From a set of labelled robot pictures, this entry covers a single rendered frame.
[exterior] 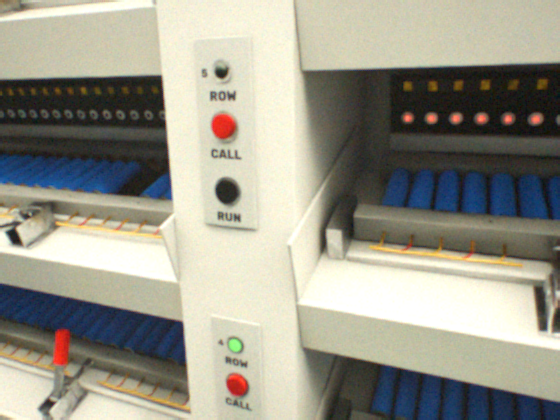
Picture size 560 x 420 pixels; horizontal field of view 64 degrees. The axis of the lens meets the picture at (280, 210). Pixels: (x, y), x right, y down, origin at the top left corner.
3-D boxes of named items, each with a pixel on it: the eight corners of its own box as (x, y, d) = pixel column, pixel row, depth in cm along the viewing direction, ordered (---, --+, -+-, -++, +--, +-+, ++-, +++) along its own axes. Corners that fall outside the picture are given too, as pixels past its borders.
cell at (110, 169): (129, 174, 51) (91, 204, 46) (117, 173, 52) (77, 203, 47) (124, 160, 50) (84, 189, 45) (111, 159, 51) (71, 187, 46)
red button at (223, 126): (233, 139, 28) (232, 114, 28) (211, 139, 29) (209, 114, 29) (240, 138, 29) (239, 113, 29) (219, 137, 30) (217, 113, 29)
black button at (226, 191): (236, 205, 30) (235, 181, 29) (215, 203, 30) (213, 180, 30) (243, 201, 30) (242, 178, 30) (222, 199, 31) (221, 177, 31)
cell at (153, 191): (184, 162, 47) (148, 193, 42) (191, 177, 48) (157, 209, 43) (171, 164, 48) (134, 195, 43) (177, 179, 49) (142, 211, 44)
